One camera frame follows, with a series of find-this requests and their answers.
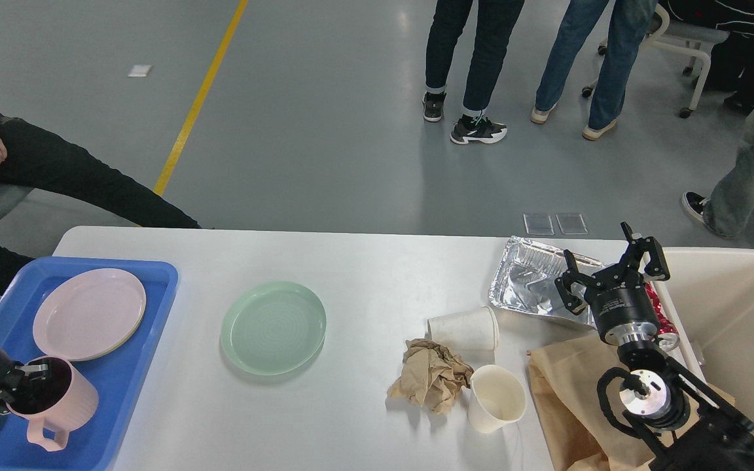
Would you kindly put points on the aluminium foil tray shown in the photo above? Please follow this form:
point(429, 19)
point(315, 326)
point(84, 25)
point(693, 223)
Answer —
point(524, 283)

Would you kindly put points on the left floor plate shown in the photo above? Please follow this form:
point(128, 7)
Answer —
point(539, 224)

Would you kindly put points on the pink mug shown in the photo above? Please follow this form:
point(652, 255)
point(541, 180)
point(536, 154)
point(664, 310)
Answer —
point(56, 407)

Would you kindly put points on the person in blue jeans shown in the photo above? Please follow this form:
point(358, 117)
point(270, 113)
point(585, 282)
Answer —
point(628, 26)

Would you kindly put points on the person in striped trousers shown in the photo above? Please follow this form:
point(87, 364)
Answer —
point(732, 61)

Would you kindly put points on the pink plate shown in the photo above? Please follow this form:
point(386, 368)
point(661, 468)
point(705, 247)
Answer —
point(90, 315)

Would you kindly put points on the floor plate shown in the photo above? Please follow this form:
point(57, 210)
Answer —
point(572, 224)
point(539, 224)

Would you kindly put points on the right floor plate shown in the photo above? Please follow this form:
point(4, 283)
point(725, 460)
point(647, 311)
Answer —
point(572, 224)

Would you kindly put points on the crushed red can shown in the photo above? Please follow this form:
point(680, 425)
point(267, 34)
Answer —
point(668, 336)

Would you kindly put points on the lying white paper cup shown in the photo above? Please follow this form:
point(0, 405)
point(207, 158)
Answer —
point(472, 330)

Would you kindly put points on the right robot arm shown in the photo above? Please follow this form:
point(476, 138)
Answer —
point(651, 396)

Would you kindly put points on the person with black sneakers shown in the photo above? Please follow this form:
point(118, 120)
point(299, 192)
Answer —
point(494, 25)

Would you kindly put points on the blue plastic tray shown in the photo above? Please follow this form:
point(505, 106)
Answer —
point(117, 376)

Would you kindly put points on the brown paper bag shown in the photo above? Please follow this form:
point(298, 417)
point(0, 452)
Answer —
point(564, 386)

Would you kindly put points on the crumpled brown paper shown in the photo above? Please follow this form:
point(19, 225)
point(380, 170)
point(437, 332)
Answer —
point(432, 376)

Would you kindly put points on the seated person in black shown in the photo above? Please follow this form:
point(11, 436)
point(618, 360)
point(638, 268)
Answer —
point(33, 157)

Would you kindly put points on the white rolling chair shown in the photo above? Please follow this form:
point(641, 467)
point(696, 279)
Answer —
point(683, 38)

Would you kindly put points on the grey office chair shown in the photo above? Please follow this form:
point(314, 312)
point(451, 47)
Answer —
point(11, 196)

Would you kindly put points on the beige plastic bin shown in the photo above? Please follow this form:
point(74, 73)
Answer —
point(710, 299)

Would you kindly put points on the green plate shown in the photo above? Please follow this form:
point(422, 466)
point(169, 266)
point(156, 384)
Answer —
point(273, 328)

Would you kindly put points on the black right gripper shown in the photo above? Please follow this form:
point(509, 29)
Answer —
point(622, 307)

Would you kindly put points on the upright white paper cup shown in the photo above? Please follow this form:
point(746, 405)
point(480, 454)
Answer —
point(498, 398)

